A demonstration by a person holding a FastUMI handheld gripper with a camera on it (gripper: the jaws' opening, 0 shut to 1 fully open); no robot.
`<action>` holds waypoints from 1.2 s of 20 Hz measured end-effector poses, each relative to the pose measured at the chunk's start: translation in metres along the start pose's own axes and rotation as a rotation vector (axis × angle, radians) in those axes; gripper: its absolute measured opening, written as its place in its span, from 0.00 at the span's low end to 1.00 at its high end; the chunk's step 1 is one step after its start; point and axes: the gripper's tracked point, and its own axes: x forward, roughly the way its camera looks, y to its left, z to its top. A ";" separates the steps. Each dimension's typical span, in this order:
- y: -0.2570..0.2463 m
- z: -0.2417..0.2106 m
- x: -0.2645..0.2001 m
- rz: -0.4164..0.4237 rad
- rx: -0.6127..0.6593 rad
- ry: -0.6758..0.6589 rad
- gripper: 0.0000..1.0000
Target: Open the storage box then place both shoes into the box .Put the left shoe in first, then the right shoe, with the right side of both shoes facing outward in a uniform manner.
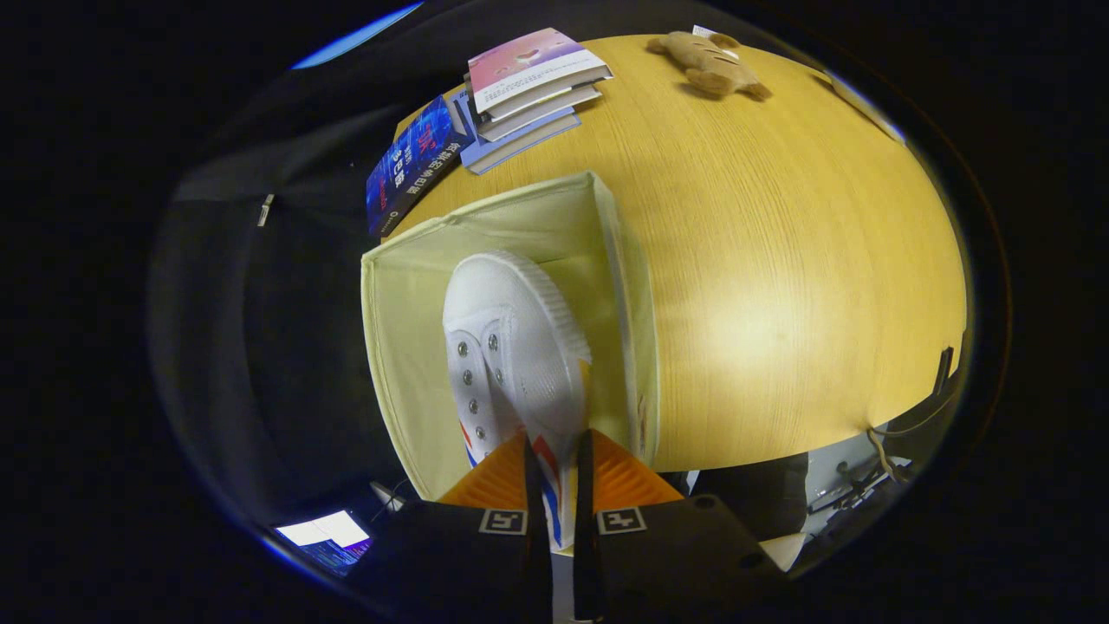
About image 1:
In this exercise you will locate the lit computer screen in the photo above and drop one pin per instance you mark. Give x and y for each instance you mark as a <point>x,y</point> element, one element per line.
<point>325,529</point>

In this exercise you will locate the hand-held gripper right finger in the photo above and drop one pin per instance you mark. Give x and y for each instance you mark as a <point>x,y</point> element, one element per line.
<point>676,563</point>

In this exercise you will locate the pink cover book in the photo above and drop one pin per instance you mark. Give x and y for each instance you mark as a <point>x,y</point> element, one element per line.
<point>528,61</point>

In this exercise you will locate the grey-blue book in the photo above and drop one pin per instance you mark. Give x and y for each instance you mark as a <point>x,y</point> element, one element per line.
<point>511,152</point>

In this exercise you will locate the dark blue book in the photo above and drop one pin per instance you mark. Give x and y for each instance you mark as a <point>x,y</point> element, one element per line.
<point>416,165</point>

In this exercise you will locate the silver metal clip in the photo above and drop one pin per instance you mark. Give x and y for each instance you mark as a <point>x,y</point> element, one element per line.
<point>266,210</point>

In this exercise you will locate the brown plush toy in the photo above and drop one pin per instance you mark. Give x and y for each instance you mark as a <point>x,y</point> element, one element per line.
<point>710,65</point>

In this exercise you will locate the ceiling light strip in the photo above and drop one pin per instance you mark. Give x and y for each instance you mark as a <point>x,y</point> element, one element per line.
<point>355,36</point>

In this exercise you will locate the pale yellow fabric storage box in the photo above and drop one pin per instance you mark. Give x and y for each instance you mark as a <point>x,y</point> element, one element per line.
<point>407,347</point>

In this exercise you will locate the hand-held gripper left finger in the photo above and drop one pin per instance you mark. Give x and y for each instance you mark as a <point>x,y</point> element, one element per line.
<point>459,563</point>

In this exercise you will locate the white striped canvas shoe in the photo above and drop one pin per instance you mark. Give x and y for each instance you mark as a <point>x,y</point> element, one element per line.
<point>520,329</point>

